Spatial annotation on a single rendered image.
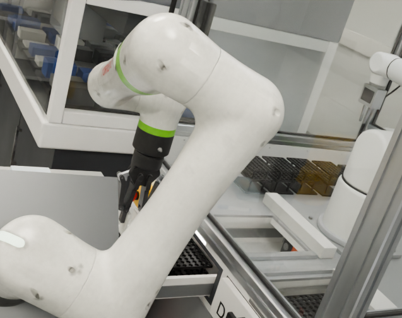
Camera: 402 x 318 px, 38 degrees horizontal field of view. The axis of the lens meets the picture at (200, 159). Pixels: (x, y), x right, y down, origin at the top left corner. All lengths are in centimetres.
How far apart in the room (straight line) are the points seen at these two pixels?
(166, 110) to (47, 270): 53
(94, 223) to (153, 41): 51
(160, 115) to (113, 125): 92
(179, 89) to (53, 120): 131
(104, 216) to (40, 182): 15
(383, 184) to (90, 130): 138
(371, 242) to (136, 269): 42
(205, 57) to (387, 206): 42
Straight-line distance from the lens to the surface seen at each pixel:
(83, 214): 126
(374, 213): 110
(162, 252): 97
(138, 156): 140
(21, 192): 123
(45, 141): 221
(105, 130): 225
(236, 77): 91
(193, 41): 89
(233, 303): 143
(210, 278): 152
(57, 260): 97
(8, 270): 96
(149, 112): 134
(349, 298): 116
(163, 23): 89
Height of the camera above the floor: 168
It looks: 21 degrees down
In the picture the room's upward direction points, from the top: 17 degrees clockwise
